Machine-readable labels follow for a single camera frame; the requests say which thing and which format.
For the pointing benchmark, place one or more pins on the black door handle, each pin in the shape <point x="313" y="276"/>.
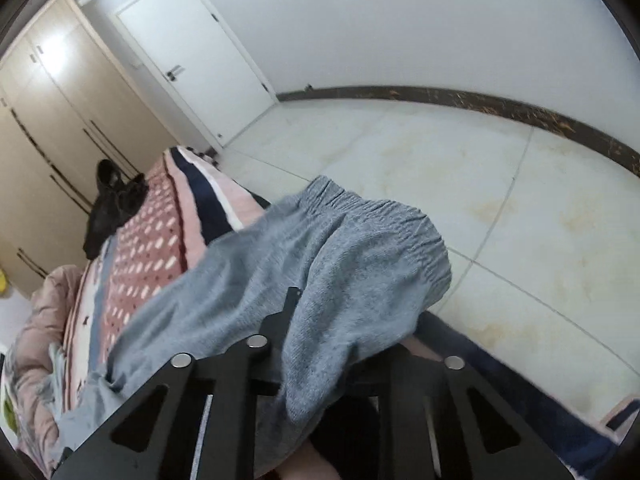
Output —
<point x="174" y="72"/>

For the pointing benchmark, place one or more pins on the black clothing pile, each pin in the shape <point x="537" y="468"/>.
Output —
<point x="117" y="202"/>

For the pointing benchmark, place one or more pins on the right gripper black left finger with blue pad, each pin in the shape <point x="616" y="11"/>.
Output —
<point x="193" y="418"/>

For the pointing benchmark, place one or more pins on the dark baseboard strip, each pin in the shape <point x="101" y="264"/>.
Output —
<point x="528" y="114"/>

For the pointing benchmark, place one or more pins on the grey-blue knit pants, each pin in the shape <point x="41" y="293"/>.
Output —
<point x="366" y="269"/>

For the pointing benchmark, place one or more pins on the white room door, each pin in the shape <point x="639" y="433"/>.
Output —
<point x="220" y="87"/>

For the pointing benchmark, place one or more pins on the yellow ukulele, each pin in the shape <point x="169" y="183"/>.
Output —
<point x="3" y="282"/>

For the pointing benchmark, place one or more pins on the pink crumpled duvet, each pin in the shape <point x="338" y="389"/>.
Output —
<point x="37" y="374"/>

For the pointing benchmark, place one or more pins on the green cloth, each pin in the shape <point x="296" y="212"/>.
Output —
<point x="8" y="417"/>

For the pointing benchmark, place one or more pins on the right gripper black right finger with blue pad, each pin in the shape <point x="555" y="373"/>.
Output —
<point x="441" y="420"/>

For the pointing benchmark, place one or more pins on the patterned pink bed blanket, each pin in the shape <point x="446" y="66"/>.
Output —
<point x="190" y="203"/>

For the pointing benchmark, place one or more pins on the beige wooden wardrobe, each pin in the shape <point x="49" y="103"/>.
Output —
<point x="66" y="104"/>

